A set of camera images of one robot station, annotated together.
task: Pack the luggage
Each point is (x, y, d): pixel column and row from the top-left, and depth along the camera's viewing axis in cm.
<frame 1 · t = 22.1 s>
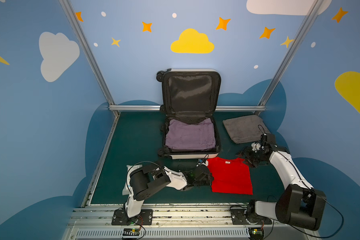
left hand: (215, 177, 86), fingers closed
right hand: (241, 155, 85), fingers open
open black white suitcase: (190, 93, 100), point 27 cm above the table
folded purple pants: (198, 135, 103), point 6 cm above the table
red t-shirt: (230, 176, 89), point 2 cm above the table
folded grey towel: (246, 128, 114), point 2 cm above the table

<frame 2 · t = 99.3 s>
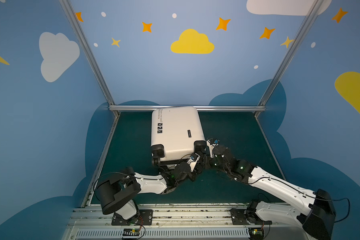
left hand: (199, 164, 83), fingers closed
right hand: (201, 156, 77), fingers open
open black white suitcase: (177, 133, 84), point 22 cm above the table
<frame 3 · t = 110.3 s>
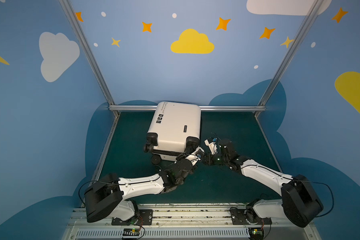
left hand: (191, 149, 78), fingers open
right hand: (200, 156, 84), fingers open
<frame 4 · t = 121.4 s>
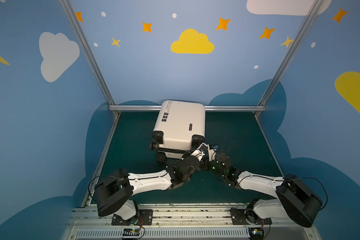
left hand: (197, 147, 79), fingers open
right hand: (198, 157, 85), fingers open
